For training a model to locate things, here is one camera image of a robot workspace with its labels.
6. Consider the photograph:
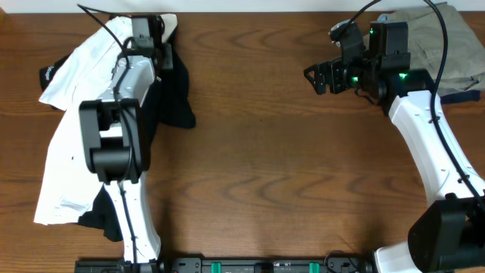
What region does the khaki folded garment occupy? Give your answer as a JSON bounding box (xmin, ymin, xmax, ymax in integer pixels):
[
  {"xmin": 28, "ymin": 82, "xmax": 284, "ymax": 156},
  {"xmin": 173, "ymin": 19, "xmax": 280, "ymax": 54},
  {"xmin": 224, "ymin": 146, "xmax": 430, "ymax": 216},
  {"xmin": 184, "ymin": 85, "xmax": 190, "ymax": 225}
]
[{"xmin": 385, "ymin": 3, "xmax": 484, "ymax": 96}]

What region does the black t-shirt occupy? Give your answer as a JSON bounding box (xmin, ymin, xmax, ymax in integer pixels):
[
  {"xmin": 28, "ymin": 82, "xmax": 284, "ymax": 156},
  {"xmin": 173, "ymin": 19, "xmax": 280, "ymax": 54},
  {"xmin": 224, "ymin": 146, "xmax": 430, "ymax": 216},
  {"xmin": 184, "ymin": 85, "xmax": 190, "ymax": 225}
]
[{"xmin": 39, "ymin": 26, "xmax": 197, "ymax": 243}]

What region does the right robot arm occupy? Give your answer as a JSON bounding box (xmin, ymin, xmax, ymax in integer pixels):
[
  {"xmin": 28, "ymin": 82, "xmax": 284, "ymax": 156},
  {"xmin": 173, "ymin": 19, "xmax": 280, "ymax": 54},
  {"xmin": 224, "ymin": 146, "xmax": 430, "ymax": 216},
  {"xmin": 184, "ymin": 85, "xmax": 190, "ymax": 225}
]
[{"xmin": 304, "ymin": 21, "xmax": 484, "ymax": 272}]

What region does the light blue garment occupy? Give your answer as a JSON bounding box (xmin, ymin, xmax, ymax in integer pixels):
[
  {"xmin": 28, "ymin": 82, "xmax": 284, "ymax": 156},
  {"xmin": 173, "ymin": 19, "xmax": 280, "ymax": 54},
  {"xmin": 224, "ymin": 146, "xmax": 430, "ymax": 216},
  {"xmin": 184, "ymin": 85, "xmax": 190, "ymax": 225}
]
[{"xmin": 377, "ymin": 14, "xmax": 387, "ymax": 21}]

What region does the white t-shirt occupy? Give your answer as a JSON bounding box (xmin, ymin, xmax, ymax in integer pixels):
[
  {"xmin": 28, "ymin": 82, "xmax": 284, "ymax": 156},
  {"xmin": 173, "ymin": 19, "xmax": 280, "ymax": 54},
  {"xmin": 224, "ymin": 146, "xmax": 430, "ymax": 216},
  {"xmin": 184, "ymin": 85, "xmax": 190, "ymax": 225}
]
[{"xmin": 33, "ymin": 14, "xmax": 178, "ymax": 226}]

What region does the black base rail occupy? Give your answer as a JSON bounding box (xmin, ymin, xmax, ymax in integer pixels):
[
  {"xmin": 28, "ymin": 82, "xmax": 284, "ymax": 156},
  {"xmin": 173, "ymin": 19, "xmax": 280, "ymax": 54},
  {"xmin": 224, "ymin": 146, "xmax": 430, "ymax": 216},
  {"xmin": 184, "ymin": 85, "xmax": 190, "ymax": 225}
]
[{"xmin": 74, "ymin": 256, "xmax": 376, "ymax": 273}]

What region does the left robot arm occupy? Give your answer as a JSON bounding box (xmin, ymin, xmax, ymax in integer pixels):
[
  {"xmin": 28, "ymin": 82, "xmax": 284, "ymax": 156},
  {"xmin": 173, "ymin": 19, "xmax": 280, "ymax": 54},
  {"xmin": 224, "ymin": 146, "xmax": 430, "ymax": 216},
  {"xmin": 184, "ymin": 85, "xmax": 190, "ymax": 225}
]
[{"xmin": 79, "ymin": 37, "xmax": 173, "ymax": 268}]

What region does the navy folded garment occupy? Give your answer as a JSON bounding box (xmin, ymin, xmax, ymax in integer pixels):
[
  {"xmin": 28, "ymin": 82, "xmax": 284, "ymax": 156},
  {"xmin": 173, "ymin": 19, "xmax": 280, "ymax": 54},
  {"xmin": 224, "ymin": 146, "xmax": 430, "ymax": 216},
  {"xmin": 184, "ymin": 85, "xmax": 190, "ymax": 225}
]
[{"xmin": 440, "ymin": 90, "xmax": 481, "ymax": 105}]

